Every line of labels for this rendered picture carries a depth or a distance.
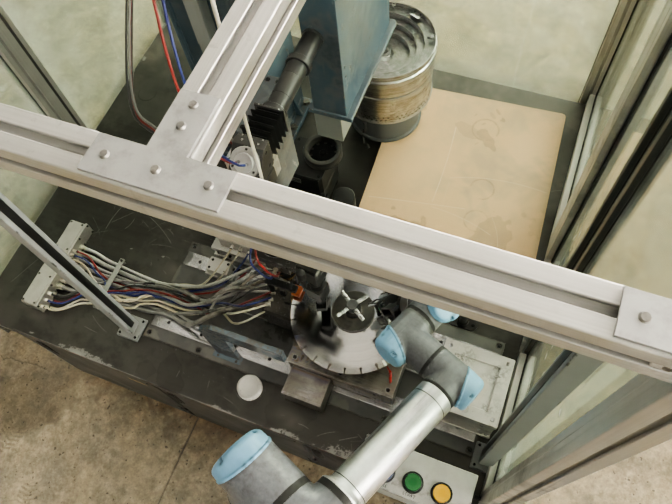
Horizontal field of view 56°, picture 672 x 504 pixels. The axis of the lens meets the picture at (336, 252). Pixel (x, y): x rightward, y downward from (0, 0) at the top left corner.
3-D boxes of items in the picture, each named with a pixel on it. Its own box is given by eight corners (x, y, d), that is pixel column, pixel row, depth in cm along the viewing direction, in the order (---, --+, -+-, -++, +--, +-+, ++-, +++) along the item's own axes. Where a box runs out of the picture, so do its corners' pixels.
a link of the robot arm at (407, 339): (414, 373, 120) (451, 334, 124) (371, 335, 124) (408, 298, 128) (411, 385, 127) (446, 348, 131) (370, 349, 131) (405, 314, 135)
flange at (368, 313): (334, 335, 161) (334, 331, 159) (329, 295, 166) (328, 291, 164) (377, 328, 161) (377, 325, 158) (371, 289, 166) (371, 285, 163)
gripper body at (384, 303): (366, 302, 150) (388, 300, 138) (394, 285, 153) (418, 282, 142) (380, 330, 150) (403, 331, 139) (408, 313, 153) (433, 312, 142)
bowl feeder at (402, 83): (442, 93, 218) (451, 11, 185) (414, 163, 206) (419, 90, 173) (359, 72, 224) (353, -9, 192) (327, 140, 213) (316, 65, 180)
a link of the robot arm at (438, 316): (422, 303, 124) (450, 275, 127) (397, 304, 134) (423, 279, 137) (446, 333, 125) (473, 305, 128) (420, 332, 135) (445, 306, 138)
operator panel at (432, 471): (471, 482, 162) (478, 475, 148) (459, 525, 158) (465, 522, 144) (369, 443, 168) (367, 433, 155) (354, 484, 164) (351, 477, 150)
